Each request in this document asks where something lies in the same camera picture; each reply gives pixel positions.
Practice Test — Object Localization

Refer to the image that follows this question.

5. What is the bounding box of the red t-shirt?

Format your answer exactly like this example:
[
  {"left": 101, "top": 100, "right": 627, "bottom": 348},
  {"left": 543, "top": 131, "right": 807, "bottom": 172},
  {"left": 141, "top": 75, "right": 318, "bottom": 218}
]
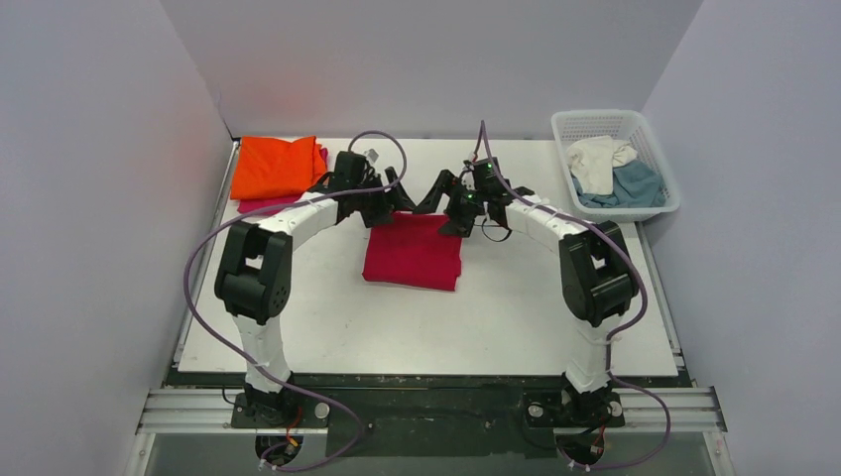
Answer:
[{"left": 362, "top": 212, "right": 463, "bottom": 292}]

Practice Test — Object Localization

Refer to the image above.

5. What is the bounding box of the folded pink t-shirt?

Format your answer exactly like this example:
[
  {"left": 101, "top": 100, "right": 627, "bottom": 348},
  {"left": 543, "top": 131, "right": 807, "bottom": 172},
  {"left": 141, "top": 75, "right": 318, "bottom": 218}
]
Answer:
[{"left": 237, "top": 146, "right": 328, "bottom": 213}]

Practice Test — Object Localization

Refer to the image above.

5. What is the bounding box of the white cloth in basket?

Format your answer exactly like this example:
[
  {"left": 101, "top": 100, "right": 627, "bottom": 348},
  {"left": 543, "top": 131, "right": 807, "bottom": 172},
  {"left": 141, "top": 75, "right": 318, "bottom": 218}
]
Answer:
[{"left": 566, "top": 136, "right": 638, "bottom": 194}]

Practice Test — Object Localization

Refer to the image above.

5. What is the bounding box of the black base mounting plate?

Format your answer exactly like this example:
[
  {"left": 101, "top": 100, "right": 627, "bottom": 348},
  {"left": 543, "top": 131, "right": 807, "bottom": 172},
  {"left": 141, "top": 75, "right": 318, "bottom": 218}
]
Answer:
[{"left": 141, "top": 373, "right": 689, "bottom": 462}]

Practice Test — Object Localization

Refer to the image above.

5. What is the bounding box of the blue cloth in basket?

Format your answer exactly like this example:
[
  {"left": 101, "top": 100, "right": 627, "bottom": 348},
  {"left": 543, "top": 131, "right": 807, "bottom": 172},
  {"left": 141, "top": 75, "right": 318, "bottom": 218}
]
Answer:
[{"left": 572, "top": 161, "right": 666, "bottom": 208}]

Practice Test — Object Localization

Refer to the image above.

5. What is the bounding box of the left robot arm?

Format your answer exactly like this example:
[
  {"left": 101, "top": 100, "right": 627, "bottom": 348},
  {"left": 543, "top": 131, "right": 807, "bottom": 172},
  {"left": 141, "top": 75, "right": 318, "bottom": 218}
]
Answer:
[{"left": 214, "top": 150, "right": 415, "bottom": 426}]

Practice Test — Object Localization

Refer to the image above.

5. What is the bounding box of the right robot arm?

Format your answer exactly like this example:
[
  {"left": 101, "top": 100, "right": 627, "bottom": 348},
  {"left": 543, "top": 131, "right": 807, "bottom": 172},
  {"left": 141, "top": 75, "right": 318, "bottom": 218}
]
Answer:
[{"left": 413, "top": 158, "right": 640, "bottom": 425}]

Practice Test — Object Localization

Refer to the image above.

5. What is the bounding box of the aluminium rail frame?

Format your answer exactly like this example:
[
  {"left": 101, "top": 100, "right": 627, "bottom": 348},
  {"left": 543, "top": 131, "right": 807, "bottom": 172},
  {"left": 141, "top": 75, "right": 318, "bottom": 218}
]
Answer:
[{"left": 126, "top": 382, "right": 734, "bottom": 475}]

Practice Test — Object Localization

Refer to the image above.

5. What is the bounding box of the white plastic basket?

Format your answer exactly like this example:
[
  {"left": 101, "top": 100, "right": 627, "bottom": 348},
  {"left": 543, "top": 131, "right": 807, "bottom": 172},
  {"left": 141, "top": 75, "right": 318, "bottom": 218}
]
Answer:
[{"left": 550, "top": 109, "right": 680, "bottom": 222}]

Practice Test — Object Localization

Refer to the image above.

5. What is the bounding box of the folded orange t-shirt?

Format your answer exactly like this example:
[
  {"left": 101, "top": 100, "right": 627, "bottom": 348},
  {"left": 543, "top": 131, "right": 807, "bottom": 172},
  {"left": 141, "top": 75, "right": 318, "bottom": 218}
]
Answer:
[{"left": 230, "top": 136, "right": 327, "bottom": 200}]

